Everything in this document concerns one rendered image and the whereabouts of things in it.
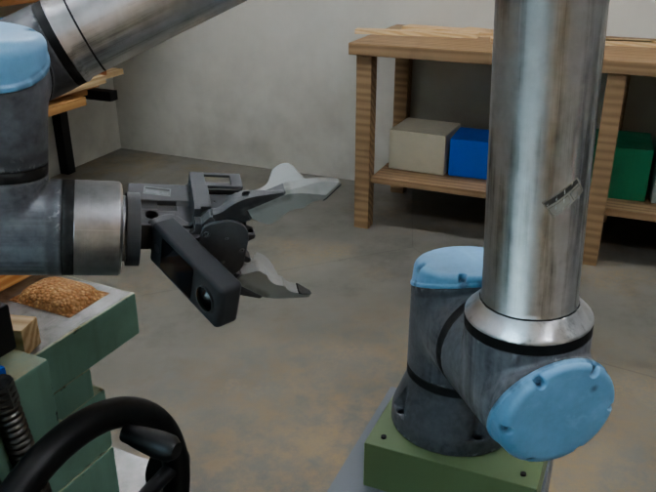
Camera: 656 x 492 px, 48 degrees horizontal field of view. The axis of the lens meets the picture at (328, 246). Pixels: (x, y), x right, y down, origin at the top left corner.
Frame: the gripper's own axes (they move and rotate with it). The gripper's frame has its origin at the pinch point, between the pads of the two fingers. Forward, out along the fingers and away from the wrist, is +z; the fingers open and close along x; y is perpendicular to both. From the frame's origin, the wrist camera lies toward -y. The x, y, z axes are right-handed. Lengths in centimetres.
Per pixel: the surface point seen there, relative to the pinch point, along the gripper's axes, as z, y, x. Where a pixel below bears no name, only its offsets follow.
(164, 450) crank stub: -16.9, -16.9, 9.1
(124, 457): -18, 10, 49
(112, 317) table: -20.3, 11.5, 21.9
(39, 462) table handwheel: -26.8, -18.8, 6.7
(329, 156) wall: 104, 275, 169
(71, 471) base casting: -24.9, -0.8, 35.7
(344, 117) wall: 107, 277, 145
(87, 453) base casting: -23.1, 1.5, 35.5
